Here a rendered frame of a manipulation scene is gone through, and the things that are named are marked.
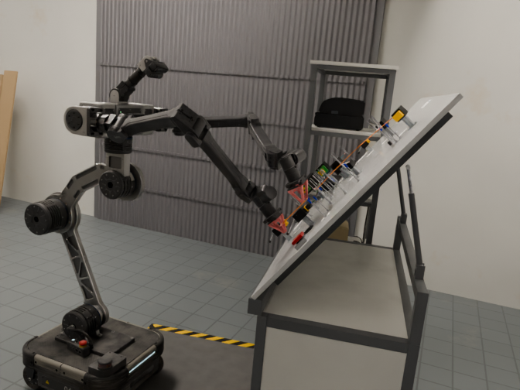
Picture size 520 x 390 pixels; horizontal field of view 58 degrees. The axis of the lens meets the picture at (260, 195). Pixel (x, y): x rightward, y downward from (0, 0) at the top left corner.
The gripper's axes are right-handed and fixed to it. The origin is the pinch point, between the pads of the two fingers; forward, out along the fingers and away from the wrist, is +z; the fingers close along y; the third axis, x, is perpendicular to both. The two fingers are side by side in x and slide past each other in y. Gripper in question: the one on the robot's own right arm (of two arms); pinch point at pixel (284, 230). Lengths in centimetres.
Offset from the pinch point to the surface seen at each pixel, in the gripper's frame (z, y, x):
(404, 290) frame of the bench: 57, 20, -20
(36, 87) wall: -278, 277, 291
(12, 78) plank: -290, 246, 285
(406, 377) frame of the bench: 65, -32, -19
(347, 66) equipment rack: -44, 100, -47
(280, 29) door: -121, 266, 9
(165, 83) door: -164, 264, 141
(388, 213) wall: 78, 242, 29
